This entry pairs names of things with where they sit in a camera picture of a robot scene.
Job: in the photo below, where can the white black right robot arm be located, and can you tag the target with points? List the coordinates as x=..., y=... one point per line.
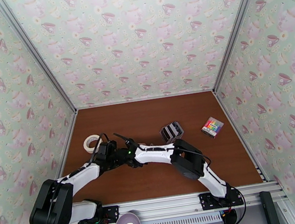
x=189, y=159

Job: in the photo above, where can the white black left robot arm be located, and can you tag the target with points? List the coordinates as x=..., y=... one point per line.
x=51, y=208

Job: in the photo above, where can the beige masking tape roll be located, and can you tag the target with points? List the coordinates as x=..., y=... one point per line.
x=88, y=147

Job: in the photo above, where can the colourful sticky note pack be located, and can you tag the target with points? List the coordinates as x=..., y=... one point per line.
x=212, y=127

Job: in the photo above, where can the black round controller unit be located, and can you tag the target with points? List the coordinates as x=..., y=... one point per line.
x=229, y=218

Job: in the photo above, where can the dark rectangular box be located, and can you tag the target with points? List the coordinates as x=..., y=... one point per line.
x=269, y=208

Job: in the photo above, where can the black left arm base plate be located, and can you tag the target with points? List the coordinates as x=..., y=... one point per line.
x=112, y=213

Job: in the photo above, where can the aluminium front rail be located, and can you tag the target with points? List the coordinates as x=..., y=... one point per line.
x=163, y=206

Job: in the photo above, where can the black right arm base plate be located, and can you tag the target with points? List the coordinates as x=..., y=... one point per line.
x=206, y=200

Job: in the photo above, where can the aluminium frame post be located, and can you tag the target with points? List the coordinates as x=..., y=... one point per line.
x=234, y=26
x=35, y=54

